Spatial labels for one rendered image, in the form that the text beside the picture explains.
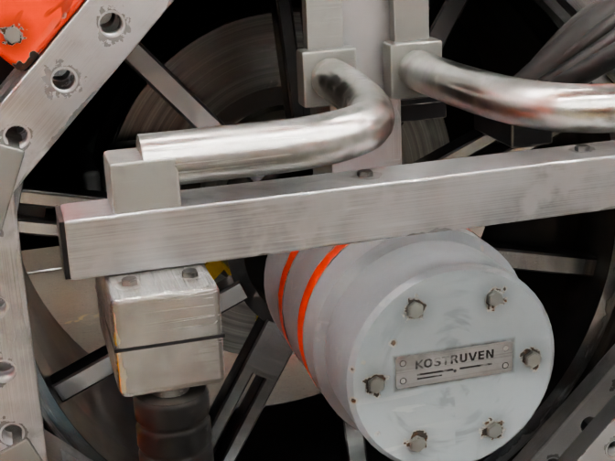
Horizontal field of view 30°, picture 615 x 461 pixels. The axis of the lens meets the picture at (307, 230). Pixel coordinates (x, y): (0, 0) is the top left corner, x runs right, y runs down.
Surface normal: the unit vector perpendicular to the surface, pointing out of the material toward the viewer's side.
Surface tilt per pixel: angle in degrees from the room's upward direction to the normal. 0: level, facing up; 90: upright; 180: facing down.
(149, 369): 90
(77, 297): 0
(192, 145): 51
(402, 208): 90
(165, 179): 90
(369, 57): 90
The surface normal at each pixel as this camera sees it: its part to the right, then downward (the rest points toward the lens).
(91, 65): 0.27, 0.29
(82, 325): -0.04, -0.95
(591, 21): -0.36, -0.25
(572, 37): -0.54, -0.11
